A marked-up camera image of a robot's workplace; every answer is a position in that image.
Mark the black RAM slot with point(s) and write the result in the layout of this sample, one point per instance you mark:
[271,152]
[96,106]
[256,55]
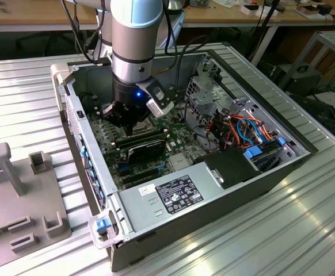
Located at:
[144,141]
[144,136]

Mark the white box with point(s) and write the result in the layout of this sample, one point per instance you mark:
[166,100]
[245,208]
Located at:
[246,11]

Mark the wooden desk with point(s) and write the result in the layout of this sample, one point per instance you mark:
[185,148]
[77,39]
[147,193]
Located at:
[41,13]

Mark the silver power supply unit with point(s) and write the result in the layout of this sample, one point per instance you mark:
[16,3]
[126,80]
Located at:
[144,207]

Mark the hard disk in blue carrier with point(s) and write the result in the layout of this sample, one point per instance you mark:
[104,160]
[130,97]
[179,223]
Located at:
[254,152]

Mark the black plastic air duct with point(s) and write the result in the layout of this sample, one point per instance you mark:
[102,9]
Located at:
[228,168]

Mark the metal locking lever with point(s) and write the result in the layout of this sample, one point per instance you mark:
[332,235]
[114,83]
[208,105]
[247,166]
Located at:
[146,131]

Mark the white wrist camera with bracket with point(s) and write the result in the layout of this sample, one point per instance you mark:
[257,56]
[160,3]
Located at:
[159,109]

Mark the blue case latch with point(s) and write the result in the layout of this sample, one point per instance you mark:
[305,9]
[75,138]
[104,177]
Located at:
[102,225]

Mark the CPU socket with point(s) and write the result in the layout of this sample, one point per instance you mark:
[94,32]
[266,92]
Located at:
[155,132]

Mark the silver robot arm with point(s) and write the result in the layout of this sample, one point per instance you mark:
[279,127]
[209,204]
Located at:
[133,43]

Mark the black mesh panel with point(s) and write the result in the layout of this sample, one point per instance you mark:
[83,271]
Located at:
[320,115]

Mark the grey metal rack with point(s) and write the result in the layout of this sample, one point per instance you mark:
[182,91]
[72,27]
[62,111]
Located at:
[328,40]

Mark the black graphics card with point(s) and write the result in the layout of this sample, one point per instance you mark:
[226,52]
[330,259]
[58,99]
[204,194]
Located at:
[144,152]

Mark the green motherboard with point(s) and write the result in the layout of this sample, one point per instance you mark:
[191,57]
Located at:
[184,136]

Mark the grey parts rack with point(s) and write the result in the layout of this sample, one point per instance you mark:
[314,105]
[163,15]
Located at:
[26,195]

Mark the silver drive cage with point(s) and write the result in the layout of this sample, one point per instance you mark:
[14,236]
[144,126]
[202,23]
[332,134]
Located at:
[205,99]

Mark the black PC case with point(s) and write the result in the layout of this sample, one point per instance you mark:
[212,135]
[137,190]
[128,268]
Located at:
[228,218]

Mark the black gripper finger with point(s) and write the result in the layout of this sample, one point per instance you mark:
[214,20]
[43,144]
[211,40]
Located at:
[114,115]
[140,118]

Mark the black equipment box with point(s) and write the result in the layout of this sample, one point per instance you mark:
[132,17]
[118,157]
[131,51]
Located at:
[302,79]

